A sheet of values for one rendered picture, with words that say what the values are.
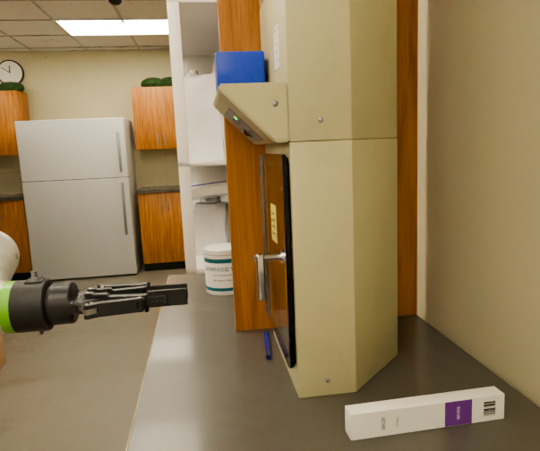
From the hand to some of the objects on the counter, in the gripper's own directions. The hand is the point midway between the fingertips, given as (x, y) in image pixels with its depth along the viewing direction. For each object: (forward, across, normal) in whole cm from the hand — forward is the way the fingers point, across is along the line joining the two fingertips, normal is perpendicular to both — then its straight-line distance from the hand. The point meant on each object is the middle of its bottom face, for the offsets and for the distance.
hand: (168, 294), depth 90 cm
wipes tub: (+13, +69, +22) cm, 74 cm away
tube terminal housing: (+35, +10, +20) cm, 42 cm away
